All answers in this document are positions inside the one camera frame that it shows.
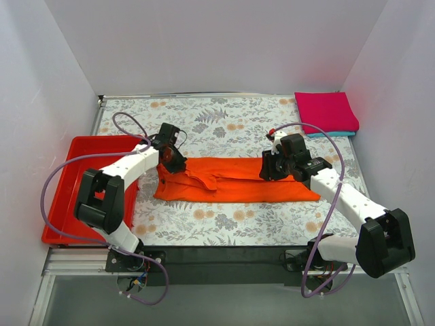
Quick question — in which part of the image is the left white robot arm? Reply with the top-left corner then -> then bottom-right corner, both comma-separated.
74,123 -> 187,272

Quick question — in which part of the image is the red plastic bin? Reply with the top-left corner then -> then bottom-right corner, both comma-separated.
41,135 -> 139,246

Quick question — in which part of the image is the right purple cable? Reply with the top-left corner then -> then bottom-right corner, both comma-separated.
268,122 -> 356,299

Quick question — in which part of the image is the folded magenta t shirt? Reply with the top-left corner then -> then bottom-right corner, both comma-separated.
294,92 -> 360,134

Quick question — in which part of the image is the orange t shirt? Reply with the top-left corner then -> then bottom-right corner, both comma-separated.
154,158 -> 320,203

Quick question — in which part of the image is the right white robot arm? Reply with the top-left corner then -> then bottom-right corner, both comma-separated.
259,130 -> 415,278

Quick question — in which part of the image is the purple cable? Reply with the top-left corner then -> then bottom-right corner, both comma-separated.
39,112 -> 170,306
268,122 -> 356,299

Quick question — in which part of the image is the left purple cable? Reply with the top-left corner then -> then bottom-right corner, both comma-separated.
39,112 -> 170,306

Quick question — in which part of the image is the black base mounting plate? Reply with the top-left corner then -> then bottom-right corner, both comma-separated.
105,246 -> 347,286

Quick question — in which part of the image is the folded teal t shirt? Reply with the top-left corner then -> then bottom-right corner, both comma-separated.
307,131 -> 356,138

